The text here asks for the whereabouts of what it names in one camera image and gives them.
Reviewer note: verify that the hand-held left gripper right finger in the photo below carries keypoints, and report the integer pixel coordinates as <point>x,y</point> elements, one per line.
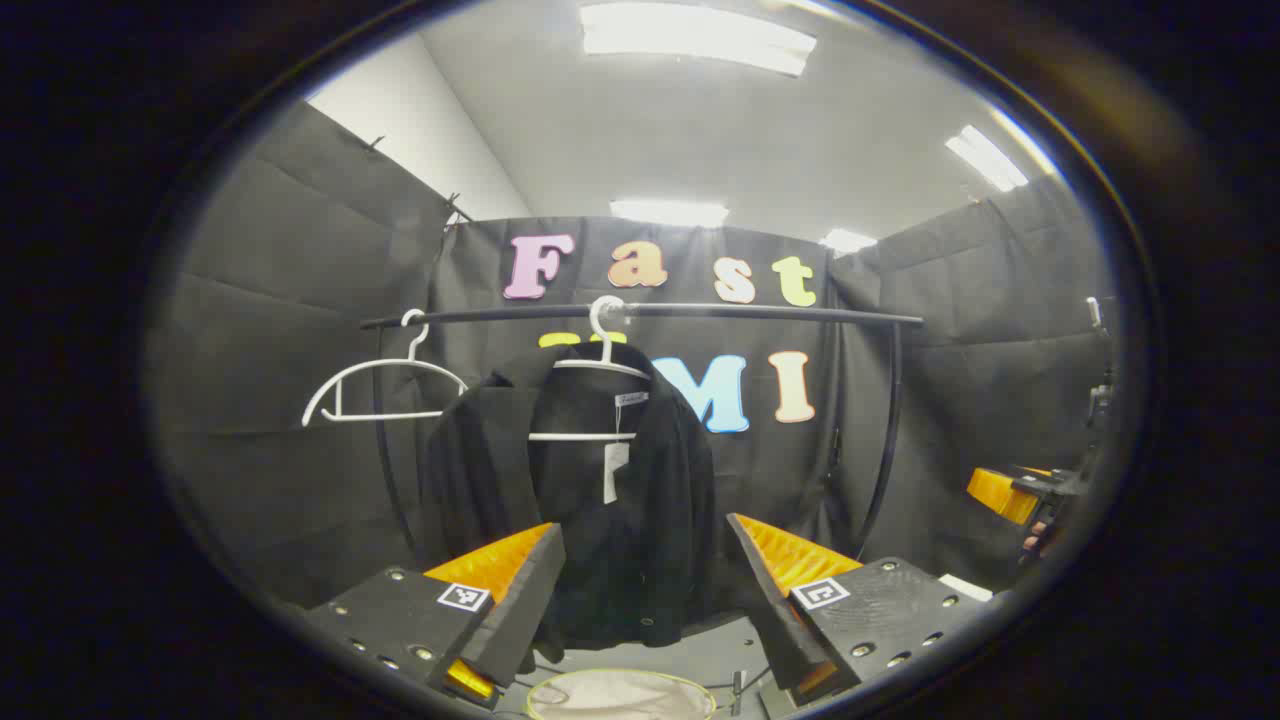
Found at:
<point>775,610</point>

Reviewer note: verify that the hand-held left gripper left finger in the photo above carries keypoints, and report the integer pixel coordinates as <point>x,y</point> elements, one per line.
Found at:
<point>520,610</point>

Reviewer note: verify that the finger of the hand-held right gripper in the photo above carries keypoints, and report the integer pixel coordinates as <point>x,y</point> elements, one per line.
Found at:
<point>1000,492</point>

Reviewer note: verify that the white mesh laundry hamper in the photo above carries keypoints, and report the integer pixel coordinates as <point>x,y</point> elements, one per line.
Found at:
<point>620,695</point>

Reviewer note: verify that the black jacket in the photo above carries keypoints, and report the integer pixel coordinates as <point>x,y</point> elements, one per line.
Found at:
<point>650,500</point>

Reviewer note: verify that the white plastic hanger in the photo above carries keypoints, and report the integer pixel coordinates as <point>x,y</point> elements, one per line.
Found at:
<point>580,437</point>
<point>400,361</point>

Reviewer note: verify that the black clothes rack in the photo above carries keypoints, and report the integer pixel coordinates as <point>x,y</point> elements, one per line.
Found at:
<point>750,312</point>

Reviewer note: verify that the white flat board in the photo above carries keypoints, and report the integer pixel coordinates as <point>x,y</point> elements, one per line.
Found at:
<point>965,587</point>

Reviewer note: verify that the ceiling light panel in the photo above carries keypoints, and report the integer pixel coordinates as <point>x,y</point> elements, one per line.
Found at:
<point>690,35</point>
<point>848,241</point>
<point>985,158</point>
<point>668,213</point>

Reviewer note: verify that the black backdrop cloth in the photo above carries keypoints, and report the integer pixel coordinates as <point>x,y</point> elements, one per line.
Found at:
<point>250,350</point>

